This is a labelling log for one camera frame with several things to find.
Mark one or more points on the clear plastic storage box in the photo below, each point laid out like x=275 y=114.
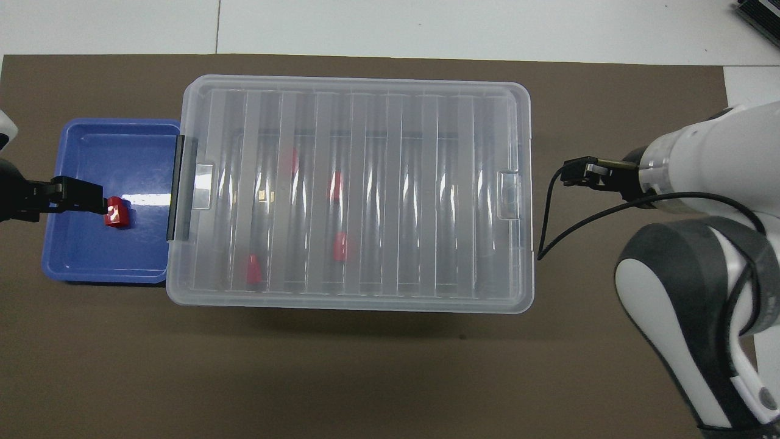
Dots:
x=182 y=183

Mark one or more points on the dark ribbed device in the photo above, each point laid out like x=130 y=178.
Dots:
x=760 y=13

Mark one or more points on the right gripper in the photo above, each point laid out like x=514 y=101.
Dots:
x=632 y=177

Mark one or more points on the clear ribbed plastic lid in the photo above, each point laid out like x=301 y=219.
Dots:
x=426 y=201

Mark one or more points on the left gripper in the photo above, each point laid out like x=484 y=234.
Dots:
x=11 y=195

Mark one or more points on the blue plastic tray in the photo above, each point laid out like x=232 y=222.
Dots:
x=91 y=256

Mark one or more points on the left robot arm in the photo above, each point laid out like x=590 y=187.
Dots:
x=5 y=129

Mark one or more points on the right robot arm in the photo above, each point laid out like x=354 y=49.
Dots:
x=688 y=286

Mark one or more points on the red block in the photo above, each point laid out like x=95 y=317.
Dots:
x=253 y=270
x=291 y=162
x=334 y=186
x=342 y=247
x=118 y=213

